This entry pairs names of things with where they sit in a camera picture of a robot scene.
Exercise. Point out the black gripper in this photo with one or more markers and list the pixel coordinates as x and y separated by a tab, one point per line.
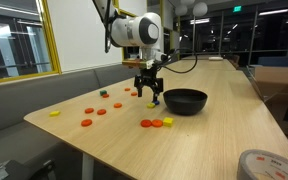
147	77

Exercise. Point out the yellow disc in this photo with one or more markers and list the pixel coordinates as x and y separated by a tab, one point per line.
151	105

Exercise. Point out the orange disc mid table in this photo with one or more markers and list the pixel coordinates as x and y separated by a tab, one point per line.
134	94

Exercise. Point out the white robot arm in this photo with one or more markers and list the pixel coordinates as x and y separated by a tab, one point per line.
144	32

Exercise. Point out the black bowl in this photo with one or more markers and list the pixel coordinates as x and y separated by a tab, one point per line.
185	101

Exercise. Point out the red-orange disc beside block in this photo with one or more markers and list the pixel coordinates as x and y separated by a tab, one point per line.
146	123

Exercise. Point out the large red-orange disc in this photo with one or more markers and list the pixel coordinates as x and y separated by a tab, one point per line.
117	105

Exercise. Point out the yellow square block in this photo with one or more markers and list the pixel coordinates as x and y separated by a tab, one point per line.
167	121

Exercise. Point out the orange disc beside green block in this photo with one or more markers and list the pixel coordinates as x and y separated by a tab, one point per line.
105	95

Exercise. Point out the green square block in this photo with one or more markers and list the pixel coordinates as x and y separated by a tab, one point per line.
103	92

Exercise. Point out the red-orange disc far edge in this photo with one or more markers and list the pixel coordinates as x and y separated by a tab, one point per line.
101	112

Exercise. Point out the orange disc far corner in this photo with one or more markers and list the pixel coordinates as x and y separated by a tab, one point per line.
89	110

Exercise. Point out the orange disc front left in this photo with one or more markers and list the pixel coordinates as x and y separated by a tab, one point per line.
86	122

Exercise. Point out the yellow flat block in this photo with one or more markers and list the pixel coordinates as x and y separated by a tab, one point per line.
54	113

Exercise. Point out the cardboard box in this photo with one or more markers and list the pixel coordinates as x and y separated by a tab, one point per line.
271	84

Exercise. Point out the grey bench sofa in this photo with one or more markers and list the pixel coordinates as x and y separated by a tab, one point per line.
31	146

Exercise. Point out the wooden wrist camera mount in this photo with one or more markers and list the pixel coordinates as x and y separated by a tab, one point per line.
138	63

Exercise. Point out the grey duct tape roll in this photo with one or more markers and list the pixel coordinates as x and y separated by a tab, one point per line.
254	161

